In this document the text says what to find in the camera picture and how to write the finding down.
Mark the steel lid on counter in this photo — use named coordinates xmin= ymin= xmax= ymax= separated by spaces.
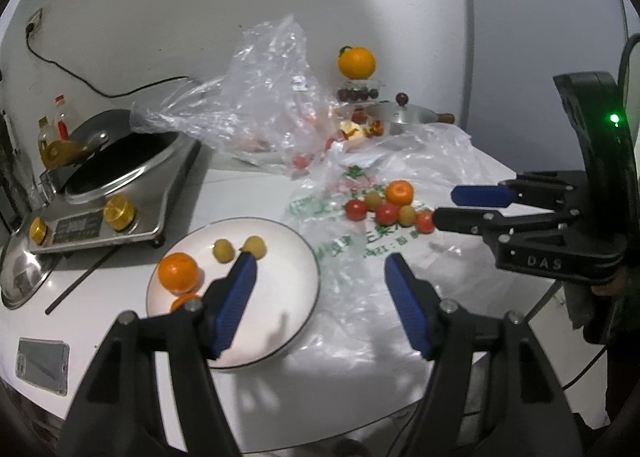
xmin=1 ymin=225 xmax=61 ymax=310

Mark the red cherry tomato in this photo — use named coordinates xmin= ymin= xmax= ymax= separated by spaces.
xmin=344 ymin=199 xmax=368 ymax=222
xmin=416 ymin=210 xmax=435 ymax=235
xmin=375 ymin=202 xmax=400 ymax=226

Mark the longan beside mandarin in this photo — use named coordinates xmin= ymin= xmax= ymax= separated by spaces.
xmin=363 ymin=190 xmax=384 ymax=212

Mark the white round plate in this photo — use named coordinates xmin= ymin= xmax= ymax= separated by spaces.
xmin=168 ymin=217 xmax=320 ymax=370

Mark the clear container of dark fruits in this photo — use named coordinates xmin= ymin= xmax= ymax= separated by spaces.
xmin=336 ymin=79 xmax=381 ymax=102

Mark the steel induction cooker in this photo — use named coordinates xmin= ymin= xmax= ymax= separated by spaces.
xmin=28 ymin=132 xmax=201 ymax=255

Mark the steel saucepan with lid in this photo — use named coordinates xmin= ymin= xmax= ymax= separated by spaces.
xmin=366 ymin=93 xmax=456 ymax=135

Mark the clear crumpled plastic bag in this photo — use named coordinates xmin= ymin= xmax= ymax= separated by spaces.
xmin=130 ymin=15 xmax=345 ymax=176

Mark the sauce bottle red cap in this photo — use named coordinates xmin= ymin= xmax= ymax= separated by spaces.
xmin=54 ymin=94 xmax=73 ymax=140

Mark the yellow-green longan on plate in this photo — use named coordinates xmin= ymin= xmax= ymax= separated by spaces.
xmin=212 ymin=238 xmax=235 ymax=264

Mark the oil bottle yellow cap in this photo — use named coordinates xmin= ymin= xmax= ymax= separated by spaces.
xmin=38 ymin=117 xmax=58 ymax=154

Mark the fruit scraps plate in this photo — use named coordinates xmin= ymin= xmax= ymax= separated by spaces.
xmin=238 ymin=107 xmax=385 ymax=172

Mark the large orange on container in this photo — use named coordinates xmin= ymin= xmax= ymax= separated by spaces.
xmin=337 ymin=46 xmax=376 ymax=80

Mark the smartphone on counter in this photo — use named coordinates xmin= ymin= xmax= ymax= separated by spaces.
xmin=15 ymin=338 xmax=70 ymax=396

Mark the black wok with handle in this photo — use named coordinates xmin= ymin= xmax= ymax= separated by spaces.
xmin=40 ymin=109 xmax=178 ymax=194

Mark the black power cable cooker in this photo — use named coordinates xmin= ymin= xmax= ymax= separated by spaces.
xmin=25 ymin=24 xmax=188 ymax=99

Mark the orange mandarin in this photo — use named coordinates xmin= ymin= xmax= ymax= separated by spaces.
xmin=157 ymin=252 xmax=200 ymax=295

